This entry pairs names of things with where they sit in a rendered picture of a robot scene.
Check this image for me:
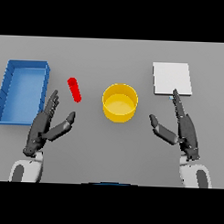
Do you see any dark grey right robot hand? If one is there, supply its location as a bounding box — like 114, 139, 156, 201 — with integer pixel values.
147, 87, 203, 162

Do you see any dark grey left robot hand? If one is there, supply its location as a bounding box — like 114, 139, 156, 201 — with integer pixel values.
22, 88, 78, 159

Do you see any red beaker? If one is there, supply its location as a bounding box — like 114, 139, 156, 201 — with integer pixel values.
66, 77, 83, 103

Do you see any pale square scale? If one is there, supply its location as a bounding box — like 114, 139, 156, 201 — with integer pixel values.
151, 61, 194, 98

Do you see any yellow bowl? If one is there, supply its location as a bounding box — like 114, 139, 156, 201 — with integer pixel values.
101, 82, 140, 123

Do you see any blue tray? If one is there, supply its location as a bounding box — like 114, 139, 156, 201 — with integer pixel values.
0, 59, 51, 127

